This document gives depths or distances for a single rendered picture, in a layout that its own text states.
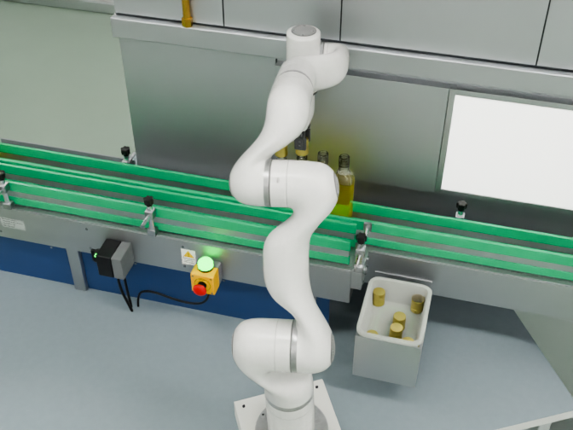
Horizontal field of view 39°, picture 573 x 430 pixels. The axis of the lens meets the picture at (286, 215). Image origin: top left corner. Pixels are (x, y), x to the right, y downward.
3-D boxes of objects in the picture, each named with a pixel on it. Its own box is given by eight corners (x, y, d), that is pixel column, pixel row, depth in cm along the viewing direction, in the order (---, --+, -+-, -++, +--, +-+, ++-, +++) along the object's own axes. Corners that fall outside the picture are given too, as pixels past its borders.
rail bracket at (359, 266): (372, 245, 229) (374, 211, 221) (360, 286, 217) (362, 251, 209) (361, 243, 230) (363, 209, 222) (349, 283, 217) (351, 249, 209)
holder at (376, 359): (428, 315, 237) (434, 276, 228) (414, 387, 217) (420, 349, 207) (370, 304, 241) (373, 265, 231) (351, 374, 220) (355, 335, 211)
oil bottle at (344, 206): (351, 226, 236) (355, 166, 222) (347, 238, 232) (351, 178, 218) (332, 223, 237) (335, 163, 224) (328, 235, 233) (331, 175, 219)
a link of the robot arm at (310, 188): (268, 353, 194) (336, 357, 192) (261, 381, 183) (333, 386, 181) (265, 151, 175) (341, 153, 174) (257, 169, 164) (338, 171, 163)
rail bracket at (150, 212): (161, 232, 235) (156, 196, 226) (152, 249, 229) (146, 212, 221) (148, 230, 235) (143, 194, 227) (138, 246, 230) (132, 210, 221)
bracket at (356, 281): (369, 268, 232) (371, 249, 228) (362, 290, 225) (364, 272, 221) (356, 265, 233) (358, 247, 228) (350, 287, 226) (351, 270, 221)
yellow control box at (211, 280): (222, 280, 237) (221, 261, 233) (214, 298, 232) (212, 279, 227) (199, 276, 239) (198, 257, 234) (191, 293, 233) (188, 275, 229)
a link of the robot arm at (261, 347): (311, 413, 193) (309, 352, 176) (234, 408, 195) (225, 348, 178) (315, 370, 202) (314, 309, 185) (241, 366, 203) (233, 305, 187)
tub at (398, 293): (430, 308, 228) (433, 286, 223) (418, 368, 212) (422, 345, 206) (368, 296, 232) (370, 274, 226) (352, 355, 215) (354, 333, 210)
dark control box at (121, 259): (135, 263, 243) (131, 242, 238) (124, 281, 237) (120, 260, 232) (109, 258, 245) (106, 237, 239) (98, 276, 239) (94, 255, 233)
